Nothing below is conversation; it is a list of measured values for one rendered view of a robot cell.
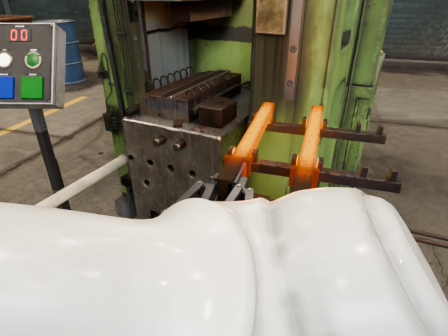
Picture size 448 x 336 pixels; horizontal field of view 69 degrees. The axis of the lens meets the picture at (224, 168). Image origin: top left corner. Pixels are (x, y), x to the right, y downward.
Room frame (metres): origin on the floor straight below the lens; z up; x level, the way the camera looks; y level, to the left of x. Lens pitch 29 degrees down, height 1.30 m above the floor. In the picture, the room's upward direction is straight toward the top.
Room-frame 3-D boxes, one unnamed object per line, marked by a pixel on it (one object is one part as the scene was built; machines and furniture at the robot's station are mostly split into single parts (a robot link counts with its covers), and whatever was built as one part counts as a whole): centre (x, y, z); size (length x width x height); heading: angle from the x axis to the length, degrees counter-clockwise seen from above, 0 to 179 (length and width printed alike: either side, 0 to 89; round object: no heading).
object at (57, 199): (1.13, 0.55, 0.62); 0.44 x 0.05 x 0.05; 153
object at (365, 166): (0.59, -0.30, 1.02); 0.23 x 0.06 x 0.02; 163
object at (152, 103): (1.24, 0.11, 0.96); 0.42 x 0.20 x 0.09; 153
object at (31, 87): (1.10, 0.65, 1.01); 0.07 x 0.05 x 0.07; 88
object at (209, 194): (0.38, 0.03, 1.03); 0.11 x 0.01 x 0.04; 170
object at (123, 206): (1.32, 0.47, 0.36); 0.09 x 0.07 x 0.12; 63
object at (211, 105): (1.03, 0.02, 0.95); 0.12 x 0.08 x 0.06; 153
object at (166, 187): (1.23, 0.06, 0.69); 0.56 x 0.38 x 0.45; 153
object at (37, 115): (1.23, 0.74, 0.54); 0.04 x 0.04 x 1.08; 63
